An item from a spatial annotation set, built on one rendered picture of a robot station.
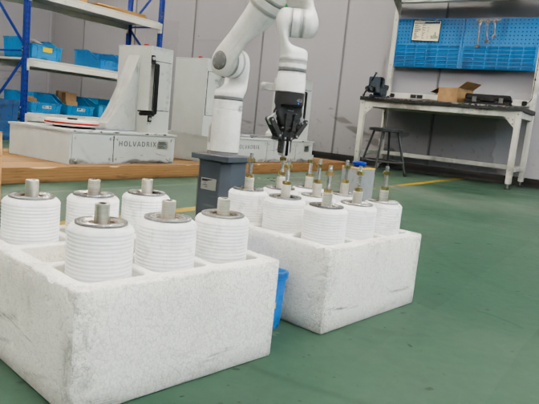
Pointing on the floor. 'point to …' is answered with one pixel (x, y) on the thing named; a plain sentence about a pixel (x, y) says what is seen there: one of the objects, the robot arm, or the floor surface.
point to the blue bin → (279, 295)
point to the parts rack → (81, 10)
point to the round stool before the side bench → (387, 147)
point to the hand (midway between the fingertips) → (284, 147)
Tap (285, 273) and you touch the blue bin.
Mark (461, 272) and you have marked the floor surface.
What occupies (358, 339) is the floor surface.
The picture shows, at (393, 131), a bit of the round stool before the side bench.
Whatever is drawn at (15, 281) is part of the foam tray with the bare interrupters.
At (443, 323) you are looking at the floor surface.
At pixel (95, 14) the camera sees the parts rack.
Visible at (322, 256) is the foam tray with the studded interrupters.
